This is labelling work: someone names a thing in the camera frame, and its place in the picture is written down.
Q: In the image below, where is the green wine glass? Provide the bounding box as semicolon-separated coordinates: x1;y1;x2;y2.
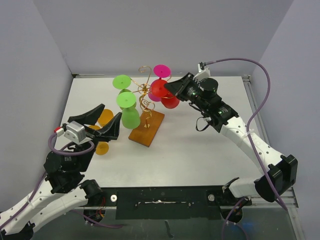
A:
116;92;141;129
112;74;132;95

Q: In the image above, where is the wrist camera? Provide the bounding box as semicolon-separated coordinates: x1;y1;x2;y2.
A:
193;62;211;82
54;121;92;145

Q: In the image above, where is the green wine glass front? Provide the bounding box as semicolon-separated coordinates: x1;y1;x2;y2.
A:
116;92;141;129

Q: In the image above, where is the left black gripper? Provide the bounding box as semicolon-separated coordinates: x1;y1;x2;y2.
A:
73;103;123;171

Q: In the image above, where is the magenta wine glass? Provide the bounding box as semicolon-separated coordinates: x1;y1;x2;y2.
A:
147;64;173;102

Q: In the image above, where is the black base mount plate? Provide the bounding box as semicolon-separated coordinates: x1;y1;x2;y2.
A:
82;186;251;221

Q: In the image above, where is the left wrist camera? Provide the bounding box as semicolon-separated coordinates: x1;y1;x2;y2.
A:
54;121;92;145

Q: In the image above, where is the red wine glass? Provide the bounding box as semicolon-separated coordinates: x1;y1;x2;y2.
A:
148;78;180;109

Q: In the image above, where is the gold wire wine glass rack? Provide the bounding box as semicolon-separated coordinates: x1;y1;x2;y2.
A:
128;65;172;147

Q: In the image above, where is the orange wine glass front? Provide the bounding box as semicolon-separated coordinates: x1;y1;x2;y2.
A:
88;125;110;156

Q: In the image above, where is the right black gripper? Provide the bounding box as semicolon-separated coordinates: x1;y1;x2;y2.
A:
164;73;208;112

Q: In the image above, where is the orange wine glass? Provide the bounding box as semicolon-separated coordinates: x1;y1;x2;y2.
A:
88;125;110;156
97;109;114;127

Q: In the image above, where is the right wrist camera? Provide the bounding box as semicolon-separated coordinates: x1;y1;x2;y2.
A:
193;62;211;82

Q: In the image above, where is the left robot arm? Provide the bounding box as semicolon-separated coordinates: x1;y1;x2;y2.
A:
0;104;122;240

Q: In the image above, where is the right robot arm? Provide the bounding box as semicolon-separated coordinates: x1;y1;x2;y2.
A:
164;73;298;205

